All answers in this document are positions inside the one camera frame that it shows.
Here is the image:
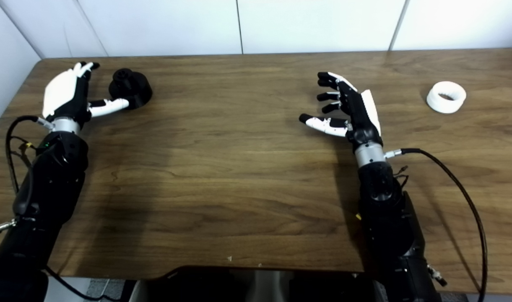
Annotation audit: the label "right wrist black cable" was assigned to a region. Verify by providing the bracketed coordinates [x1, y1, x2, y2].
[385, 148, 488, 302]

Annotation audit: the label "arm thin wires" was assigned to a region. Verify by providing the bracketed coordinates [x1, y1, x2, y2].
[392, 166, 409, 189]
[10, 136, 36, 168]

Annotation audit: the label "black glossy robot torso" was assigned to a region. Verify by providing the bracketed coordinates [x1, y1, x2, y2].
[130, 265, 384, 302]

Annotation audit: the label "left arm thin wires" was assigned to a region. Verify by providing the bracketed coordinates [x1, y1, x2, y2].
[10, 136, 36, 168]

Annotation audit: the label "right arm thin wires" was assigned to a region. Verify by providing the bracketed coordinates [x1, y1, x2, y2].
[392, 166, 409, 189]

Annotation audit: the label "round black plastic part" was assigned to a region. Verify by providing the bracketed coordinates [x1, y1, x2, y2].
[109, 69, 153, 110]

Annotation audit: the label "white plastic ring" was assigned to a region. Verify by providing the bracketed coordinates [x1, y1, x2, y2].
[426, 81, 467, 114]

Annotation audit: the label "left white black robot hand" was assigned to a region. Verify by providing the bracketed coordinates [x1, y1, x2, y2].
[42, 62, 130, 124]

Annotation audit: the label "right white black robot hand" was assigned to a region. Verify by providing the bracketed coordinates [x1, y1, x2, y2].
[299, 72, 384, 152]

